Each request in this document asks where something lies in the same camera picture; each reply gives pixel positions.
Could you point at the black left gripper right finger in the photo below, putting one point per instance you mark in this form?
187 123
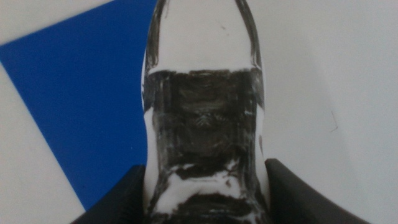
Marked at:
298 202

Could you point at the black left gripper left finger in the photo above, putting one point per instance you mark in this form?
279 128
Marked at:
124 199

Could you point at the white and black shoe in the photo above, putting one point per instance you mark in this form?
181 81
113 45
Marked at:
203 118

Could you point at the blue rectangular mat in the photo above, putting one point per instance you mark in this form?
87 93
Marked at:
81 81

